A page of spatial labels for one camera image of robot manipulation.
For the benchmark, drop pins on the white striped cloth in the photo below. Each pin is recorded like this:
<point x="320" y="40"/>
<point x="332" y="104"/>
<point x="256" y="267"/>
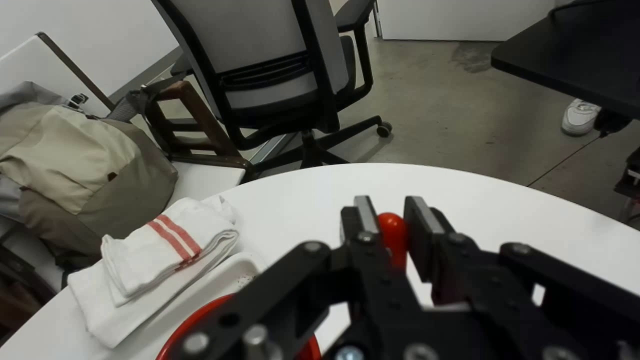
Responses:
<point x="142" y="272"/>

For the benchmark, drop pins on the white sneaker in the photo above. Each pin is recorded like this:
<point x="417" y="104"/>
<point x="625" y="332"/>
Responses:
<point x="578" y="116"/>

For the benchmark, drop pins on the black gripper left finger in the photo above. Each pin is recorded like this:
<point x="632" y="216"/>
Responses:
<point x="360" y="234"/>

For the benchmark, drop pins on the black office chair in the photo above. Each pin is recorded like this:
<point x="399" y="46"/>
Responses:
<point x="279" y="67"/>

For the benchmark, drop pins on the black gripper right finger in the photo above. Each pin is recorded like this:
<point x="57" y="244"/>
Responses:
<point x="433" y="251"/>

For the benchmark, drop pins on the black desk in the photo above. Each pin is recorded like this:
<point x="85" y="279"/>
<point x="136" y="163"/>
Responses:
<point x="589" y="48"/>

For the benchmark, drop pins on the beige jacket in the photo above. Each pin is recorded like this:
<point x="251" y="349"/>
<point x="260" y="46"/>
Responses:
<point x="68" y="177"/>

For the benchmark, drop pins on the white plastic tray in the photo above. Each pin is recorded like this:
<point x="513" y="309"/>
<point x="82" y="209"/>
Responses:
<point x="168" y="304"/>

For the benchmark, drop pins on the red plastic spoon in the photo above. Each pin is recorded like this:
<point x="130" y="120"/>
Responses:
<point x="395" y="234"/>

